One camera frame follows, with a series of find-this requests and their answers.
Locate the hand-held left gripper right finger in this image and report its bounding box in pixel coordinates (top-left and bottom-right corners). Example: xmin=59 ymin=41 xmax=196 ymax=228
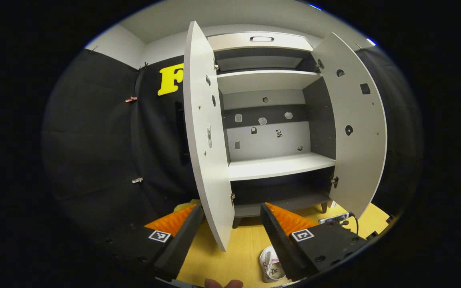
xmin=260 ymin=202 xmax=369 ymax=282

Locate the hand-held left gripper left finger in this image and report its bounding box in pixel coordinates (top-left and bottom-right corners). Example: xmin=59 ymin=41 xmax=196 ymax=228
xmin=102 ymin=203 xmax=205 ymax=282

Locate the white canvas shoe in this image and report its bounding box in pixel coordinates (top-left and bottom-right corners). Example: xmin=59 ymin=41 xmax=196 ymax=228
xmin=259 ymin=246 xmax=287 ymax=283

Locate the white shoe cabinet door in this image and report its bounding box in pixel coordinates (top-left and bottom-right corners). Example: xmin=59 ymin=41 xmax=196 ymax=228
xmin=183 ymin=21 xmax=236 ymax=252
xmin=311 ymin=32 xmax=388 ymax=220

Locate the white shoe cabinet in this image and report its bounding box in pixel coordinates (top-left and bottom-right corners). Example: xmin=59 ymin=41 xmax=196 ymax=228
xmin=206 ymin=31 xmax=337 ymax=228

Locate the black backdrop cloth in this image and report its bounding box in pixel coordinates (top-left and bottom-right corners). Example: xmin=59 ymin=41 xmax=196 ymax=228
xmin=40 ymin=48 xmax=423 ymax=240

